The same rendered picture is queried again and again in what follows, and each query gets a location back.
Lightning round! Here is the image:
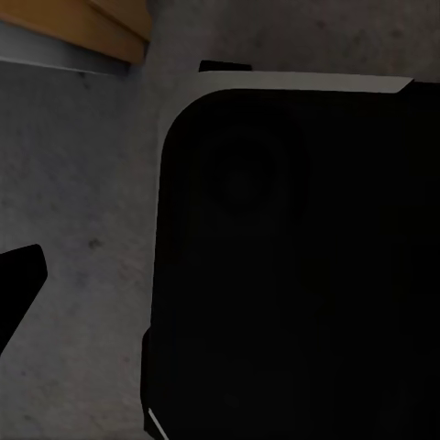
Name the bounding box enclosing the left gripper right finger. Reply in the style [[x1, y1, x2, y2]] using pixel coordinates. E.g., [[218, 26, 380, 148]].
[[412, 244, 440, 317]]

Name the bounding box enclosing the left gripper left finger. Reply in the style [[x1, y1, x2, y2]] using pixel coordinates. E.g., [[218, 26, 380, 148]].
[[0, 244, 48, 355]]

